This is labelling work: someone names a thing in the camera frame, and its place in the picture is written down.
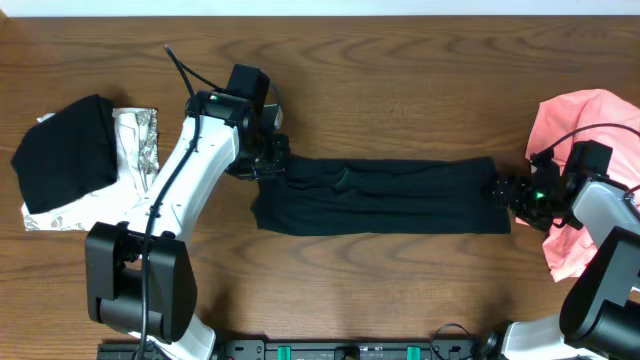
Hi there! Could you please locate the black t-shirt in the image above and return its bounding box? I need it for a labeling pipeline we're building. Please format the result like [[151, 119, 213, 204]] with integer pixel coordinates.
[[252, 156, 511, 236]]

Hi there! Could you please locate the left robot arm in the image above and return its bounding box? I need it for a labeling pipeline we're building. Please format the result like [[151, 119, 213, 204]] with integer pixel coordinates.
[[85, 64, 289, 359]]

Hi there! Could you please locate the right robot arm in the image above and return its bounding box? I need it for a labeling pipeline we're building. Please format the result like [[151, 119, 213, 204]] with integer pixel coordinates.
[[474, 141, 639, 359]]

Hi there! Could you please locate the pink t-shirt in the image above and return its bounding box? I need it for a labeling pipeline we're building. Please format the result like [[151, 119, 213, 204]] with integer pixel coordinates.
[[525, 89, 639, 282]]

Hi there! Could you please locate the white patterned folded garment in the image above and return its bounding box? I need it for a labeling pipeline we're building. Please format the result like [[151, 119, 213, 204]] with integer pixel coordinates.
[[21, 108, 160, 231]]

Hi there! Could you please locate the folded black garment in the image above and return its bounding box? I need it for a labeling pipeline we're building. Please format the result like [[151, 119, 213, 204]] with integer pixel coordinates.
[[11, 94, 118, 214]]

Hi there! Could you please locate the left black cable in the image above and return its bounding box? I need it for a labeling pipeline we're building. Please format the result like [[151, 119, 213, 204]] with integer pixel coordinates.
[[134, 44, 226, 360]]

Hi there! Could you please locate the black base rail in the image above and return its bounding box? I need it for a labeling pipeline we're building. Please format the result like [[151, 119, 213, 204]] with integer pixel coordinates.
[[97, 338, 489, 360]]

